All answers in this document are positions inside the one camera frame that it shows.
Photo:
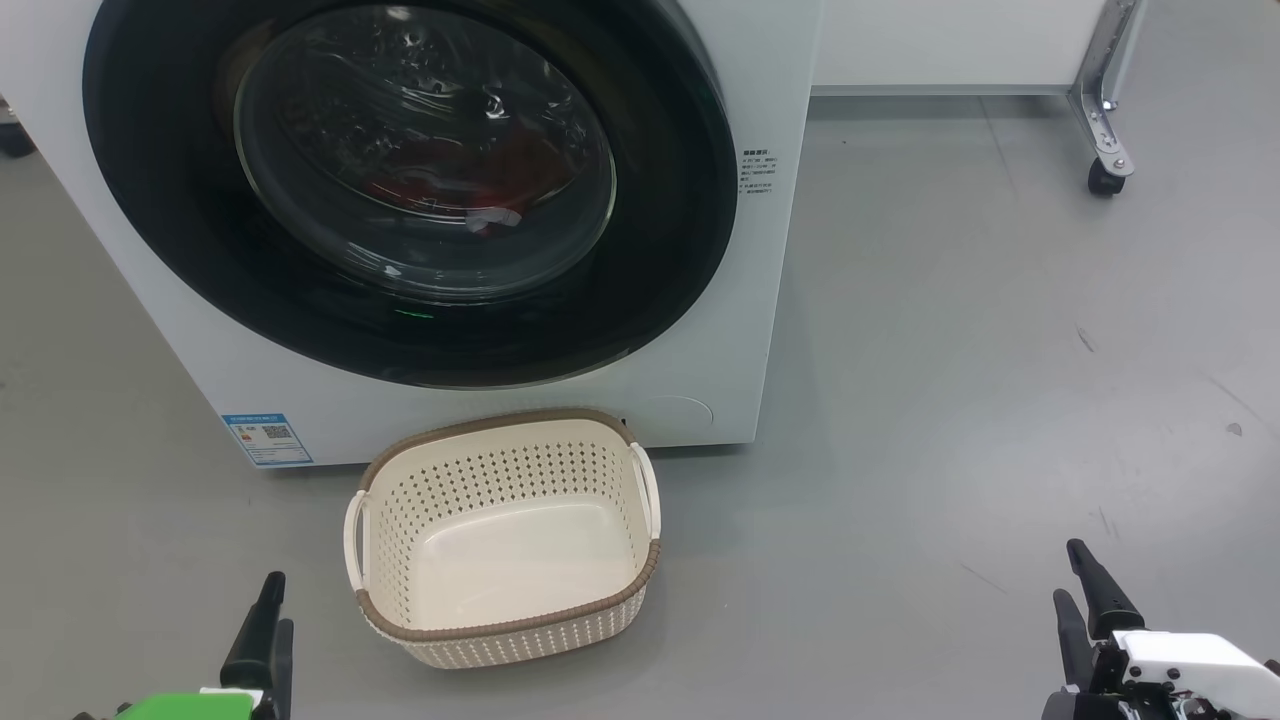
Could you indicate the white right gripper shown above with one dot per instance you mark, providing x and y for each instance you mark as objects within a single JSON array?
[{"x": 1190, "y": 670}]

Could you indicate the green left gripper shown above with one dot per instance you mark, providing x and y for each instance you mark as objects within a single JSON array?
[{"x": 200, "y": 708}]

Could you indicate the washing machine door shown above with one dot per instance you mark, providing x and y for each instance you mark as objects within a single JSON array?
[{"x": 160, "y": 200}]

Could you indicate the red and white garment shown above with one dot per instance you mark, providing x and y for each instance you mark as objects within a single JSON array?
[{"x": 430, "y": 175}]

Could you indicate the cream perforated laundry basket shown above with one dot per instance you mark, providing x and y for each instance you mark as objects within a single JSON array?
[{"x": 500, "y": 560}]

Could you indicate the white front-load washing machine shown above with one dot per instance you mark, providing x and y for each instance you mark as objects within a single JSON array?
[{"x": 750, "y": 350}]

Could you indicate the blue energy label sticker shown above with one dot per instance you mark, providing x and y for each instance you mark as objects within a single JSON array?
[{"x": 267, "y": 440}]

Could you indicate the black caster wheel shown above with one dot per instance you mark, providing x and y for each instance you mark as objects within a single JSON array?
[{"x": 1102, "y": 181}]

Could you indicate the round white filter cover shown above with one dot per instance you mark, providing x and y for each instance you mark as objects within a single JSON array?
[{"x": 680, "y": 418}]

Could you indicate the printed text label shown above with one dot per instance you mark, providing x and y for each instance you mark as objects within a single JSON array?
[{"x": 760, "y": 175}]

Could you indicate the dark wheel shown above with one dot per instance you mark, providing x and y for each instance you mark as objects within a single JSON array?
[{"x": 14, "y": 135}]

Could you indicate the white furniture panel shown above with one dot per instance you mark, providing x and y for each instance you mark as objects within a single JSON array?
[{"x": 950, "y": 40}]

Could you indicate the metal frame leg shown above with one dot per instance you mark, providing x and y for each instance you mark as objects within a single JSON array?
[{"x": 1100, "y": 110}]

